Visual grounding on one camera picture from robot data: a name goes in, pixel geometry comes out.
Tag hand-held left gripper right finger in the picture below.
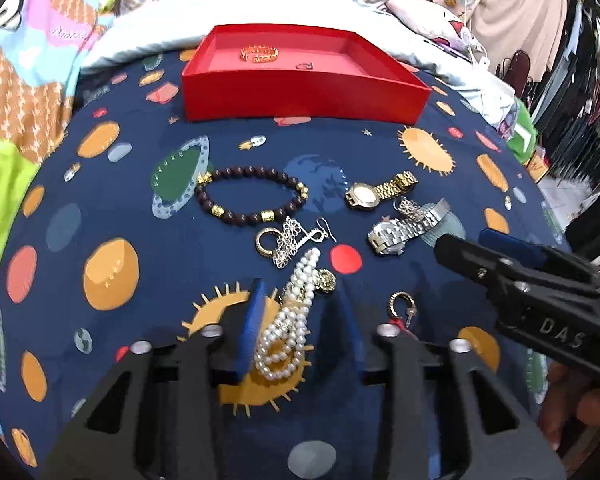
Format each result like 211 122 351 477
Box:
330 290 566 480

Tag dark hanging clothes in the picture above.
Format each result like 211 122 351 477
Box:
530 0 600 186

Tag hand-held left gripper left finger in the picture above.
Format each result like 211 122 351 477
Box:
40 277 268 480

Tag beige curtain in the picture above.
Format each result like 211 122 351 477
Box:
365 0 571 96

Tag navy space print blanket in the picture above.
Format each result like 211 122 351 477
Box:
0 47 581 480

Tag white cable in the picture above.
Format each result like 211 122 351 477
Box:
460 0 491 68

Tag gold wristwatch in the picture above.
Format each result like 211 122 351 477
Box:
344 170 419 211

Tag gold hoop earring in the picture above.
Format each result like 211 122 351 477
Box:
388 291 421 331

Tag green bag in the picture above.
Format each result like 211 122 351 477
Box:
505 100 538 161

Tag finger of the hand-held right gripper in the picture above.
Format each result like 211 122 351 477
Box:
434 234 512 287
479 228 556 269

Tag person's right hand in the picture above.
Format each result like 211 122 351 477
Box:
537 362 600 454

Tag dark bead bracelet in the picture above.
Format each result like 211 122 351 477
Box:
195 165 311 224

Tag colourful monkey print blanket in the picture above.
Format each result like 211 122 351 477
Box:
0 0 126 311

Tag gold link bracelet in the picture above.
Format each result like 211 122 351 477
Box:
239 45 279 63

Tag silver filigree earring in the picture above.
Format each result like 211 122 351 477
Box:
272 216 337 270
394 197 423 221

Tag red cardboard box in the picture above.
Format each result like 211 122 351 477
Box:
181 24 432 126

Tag silver wristwatch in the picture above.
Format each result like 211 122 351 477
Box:
367 199 452 257

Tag pink plush pillow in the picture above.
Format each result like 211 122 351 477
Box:
385 0 473 53

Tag brown cardboard box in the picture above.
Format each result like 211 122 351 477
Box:
527 152 551 181

